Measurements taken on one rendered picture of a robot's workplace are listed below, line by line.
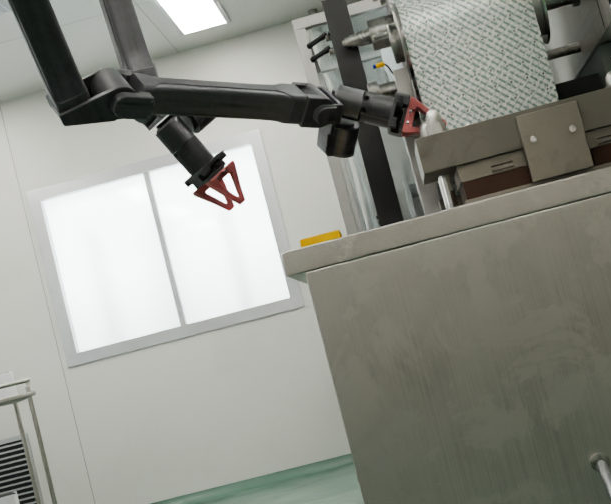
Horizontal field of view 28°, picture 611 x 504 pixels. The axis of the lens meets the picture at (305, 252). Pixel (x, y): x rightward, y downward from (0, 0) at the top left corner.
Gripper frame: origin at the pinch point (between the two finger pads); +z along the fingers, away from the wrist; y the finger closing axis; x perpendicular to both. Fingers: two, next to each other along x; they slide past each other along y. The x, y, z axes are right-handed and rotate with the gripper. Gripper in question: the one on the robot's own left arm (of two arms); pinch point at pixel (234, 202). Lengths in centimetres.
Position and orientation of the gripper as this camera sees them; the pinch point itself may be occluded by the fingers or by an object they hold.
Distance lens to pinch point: 238.1
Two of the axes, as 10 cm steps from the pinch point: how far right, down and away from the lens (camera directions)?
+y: -3.9, 1.7, 9.0
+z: 6.5, 7.4, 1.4
